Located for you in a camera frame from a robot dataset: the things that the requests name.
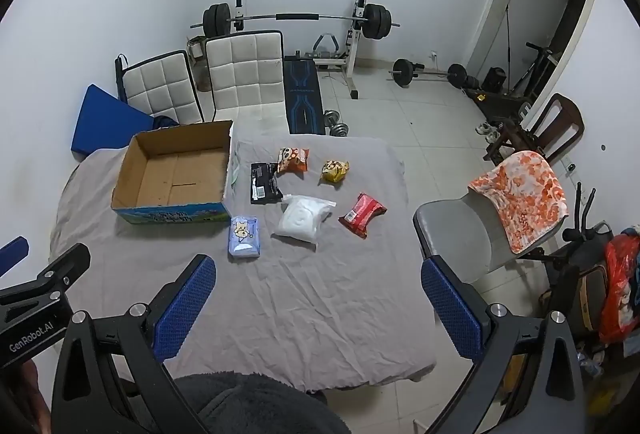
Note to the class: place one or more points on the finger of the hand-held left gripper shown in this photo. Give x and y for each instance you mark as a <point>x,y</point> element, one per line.
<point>12,256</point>
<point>55,276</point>

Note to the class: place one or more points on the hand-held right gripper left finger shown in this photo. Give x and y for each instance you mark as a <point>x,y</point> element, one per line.
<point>185,309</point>

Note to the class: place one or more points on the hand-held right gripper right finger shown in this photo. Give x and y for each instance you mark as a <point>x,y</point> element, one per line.
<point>452,309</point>

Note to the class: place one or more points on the blue snack packet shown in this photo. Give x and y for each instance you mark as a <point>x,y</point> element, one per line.
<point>244,236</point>

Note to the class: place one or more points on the red snack packet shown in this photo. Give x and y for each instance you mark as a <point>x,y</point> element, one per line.
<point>361,214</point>

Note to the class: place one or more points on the cardboard box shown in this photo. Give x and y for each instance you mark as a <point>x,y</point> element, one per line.
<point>170,174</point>

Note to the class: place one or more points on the white plastic bag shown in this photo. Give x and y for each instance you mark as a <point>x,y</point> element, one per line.
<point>302,219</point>

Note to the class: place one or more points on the black snack packet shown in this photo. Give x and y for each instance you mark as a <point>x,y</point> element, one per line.
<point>265,181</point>

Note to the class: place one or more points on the yellow snack packet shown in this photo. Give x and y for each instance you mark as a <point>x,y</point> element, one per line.
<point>335,171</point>

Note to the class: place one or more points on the orange snack packet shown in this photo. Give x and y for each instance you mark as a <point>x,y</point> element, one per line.
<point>292,160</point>

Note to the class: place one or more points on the person's left forearm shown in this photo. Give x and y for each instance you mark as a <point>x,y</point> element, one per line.
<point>30,399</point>

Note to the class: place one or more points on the grey plastic chair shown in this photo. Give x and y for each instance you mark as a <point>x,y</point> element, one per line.
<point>460,229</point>

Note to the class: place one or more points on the dark fleece clothing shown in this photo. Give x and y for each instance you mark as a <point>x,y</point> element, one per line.
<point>260,406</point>

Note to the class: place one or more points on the black exercise bike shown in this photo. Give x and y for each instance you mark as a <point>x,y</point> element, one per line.
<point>575,259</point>

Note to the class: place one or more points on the orange floral towel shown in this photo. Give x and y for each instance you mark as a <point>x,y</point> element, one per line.
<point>525,194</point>

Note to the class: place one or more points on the blue foam mat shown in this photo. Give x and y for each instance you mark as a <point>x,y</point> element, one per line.
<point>100,124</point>

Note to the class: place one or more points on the red plastic bag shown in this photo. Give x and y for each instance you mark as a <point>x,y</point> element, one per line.
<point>617,289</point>

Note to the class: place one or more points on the pair of white shoes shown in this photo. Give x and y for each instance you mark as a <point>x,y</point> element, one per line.
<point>486,129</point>

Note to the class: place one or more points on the dark blue cloth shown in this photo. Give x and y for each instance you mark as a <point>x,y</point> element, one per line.
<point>165,121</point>

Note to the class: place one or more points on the white quilted chair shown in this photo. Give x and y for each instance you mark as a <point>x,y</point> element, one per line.
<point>245,74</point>
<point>160,86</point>

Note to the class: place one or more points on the chrome dumbbell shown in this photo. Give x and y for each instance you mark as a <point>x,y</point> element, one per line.
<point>336,123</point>

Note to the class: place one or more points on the dark wooden chair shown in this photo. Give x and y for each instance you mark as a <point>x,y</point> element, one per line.
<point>565,119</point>

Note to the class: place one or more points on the black speaker box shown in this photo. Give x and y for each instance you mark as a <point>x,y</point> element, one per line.
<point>494,79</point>

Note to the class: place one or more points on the short barbell with black plates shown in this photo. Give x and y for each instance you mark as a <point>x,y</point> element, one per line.
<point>404,72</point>

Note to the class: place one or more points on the black and blue weight bench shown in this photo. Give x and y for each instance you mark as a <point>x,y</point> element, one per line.
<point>302,96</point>

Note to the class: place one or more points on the black kick scooter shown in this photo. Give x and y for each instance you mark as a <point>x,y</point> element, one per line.
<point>535,69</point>

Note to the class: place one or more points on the long barbell with black plates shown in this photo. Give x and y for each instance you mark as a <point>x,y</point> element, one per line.
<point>375,21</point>

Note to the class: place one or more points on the white door frame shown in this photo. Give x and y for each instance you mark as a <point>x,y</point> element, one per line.
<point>492,9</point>

